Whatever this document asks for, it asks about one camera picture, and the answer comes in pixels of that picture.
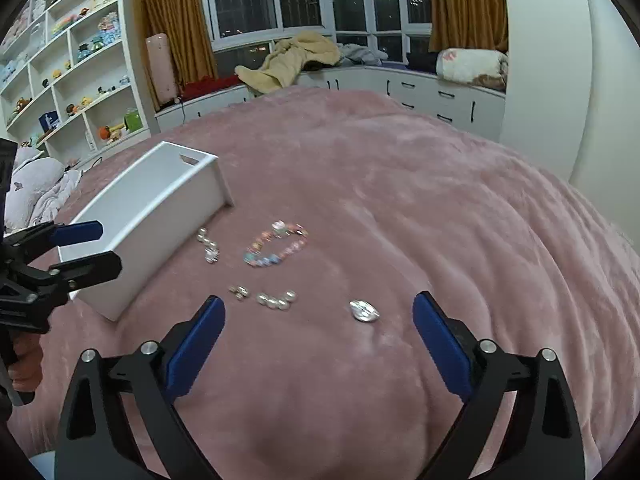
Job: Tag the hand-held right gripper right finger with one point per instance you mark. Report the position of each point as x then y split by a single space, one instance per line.
440 345

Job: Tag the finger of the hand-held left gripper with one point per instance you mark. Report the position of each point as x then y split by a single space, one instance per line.
80 231
92 265

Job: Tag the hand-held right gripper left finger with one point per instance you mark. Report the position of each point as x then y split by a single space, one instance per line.
199 342

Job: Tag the small silver bead piece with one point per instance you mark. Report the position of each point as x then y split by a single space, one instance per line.
239 292

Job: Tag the white storage box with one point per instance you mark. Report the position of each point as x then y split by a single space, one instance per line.
150 220

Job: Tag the silver crystal pendant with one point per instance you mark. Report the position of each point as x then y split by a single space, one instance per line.
364 311

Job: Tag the person's left hand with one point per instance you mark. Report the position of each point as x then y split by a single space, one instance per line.
27 362

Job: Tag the light grey quilt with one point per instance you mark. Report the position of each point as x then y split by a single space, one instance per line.
35 185

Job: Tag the orange toy figure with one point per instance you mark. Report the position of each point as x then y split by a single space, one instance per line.
106 133

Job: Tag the blue box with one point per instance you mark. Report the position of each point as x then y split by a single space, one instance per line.
49 121

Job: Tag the green jar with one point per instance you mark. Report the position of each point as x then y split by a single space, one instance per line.
132 121

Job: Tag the white curved shelf unit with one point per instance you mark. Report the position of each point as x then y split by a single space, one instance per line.
60 82

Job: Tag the pink fluffy blanket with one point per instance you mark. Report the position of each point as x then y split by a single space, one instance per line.
380 200

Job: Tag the pink cylinder lamp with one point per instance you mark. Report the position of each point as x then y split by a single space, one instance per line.
162 67

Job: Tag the red cloth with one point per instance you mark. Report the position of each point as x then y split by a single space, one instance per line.
210 86

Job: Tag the orange curtain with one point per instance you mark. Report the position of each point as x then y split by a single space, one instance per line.
170 5
465 0

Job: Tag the white window seat cabinet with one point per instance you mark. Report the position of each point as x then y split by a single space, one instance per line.
365 85

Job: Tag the beige garment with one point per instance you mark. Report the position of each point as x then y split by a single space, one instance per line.
295 57

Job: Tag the folded floral blanket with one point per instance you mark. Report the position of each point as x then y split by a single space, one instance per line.
467 65

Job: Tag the dark cloth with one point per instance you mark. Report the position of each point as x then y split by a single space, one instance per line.
422 61

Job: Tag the grey clothes pile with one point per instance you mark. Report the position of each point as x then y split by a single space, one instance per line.
362 54

